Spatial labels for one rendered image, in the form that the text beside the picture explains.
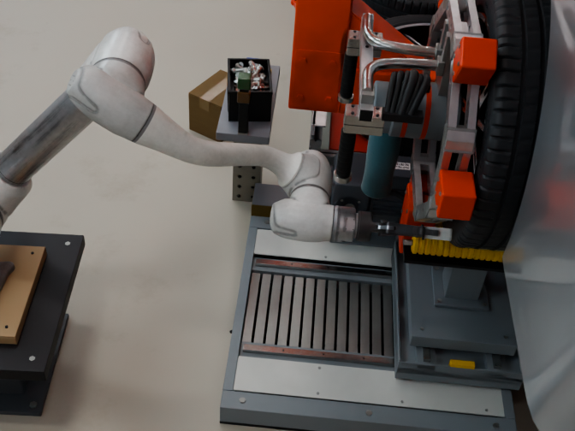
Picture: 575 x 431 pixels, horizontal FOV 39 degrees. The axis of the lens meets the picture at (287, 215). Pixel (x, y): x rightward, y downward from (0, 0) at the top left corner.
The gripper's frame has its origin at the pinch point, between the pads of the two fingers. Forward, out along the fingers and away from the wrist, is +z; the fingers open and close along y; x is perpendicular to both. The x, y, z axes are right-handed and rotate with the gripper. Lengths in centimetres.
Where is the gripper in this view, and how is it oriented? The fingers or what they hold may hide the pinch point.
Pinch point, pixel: (437, 233)
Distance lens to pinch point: 203.7
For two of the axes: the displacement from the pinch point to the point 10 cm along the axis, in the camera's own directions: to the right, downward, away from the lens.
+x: 1.0, -9.9, 0.5
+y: -0.1, -0.5, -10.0
